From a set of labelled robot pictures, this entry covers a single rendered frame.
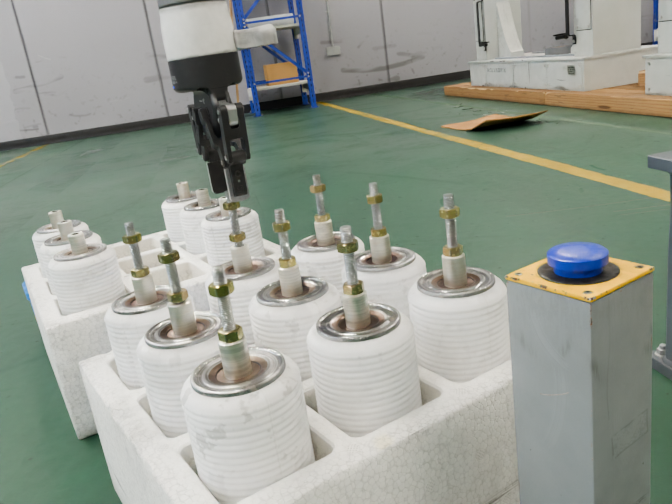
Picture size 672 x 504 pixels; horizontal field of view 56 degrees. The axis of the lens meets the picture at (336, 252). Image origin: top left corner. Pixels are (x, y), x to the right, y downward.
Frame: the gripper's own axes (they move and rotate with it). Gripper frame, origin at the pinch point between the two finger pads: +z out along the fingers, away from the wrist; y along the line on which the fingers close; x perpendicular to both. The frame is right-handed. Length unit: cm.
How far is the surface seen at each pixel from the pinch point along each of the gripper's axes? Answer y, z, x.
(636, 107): -144, 34, 244
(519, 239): -42, 36, 79
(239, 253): 0.6, 8.0, -0.5
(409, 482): 31.0, 21.7, 1.5
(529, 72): -257, 20, 283
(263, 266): 1.4, 10.1, 1.8
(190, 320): 13.7, 9.0, -9.9
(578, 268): 40.6, 3.1, 11.0
